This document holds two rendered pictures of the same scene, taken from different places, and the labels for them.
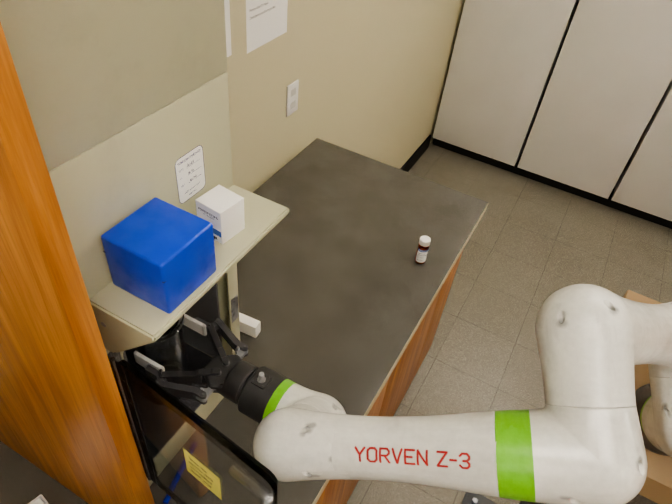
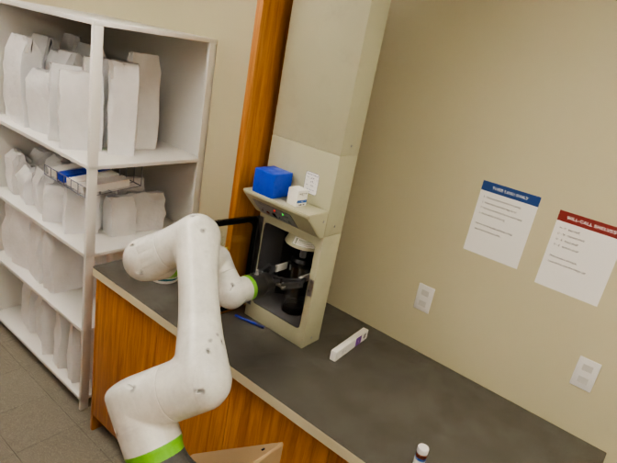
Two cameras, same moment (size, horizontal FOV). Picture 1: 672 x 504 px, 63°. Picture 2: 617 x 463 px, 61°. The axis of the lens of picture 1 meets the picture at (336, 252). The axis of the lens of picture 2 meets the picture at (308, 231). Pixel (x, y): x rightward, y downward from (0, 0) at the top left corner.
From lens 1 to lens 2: 186 cm
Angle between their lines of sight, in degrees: 85
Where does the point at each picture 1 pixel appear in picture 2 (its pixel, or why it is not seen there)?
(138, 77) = (305, 129)
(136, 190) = (291, 165)
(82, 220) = (274, 157)
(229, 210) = (292, 189)
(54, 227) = (243, 126)
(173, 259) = (259, 170)
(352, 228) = (454, 436)
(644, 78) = not seen: outside the picture
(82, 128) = (285, 129)
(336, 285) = (378, 406)
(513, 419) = not seen: hidden behind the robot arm
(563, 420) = not seen: hidden behind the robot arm
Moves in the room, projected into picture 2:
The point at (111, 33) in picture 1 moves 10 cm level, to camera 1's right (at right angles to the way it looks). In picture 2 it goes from (302, 109) to (294, 112)
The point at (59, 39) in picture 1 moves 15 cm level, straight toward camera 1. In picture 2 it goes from (289, 102) to (248, 95)
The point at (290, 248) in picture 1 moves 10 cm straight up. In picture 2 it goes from (419, 392) to (426, 369)
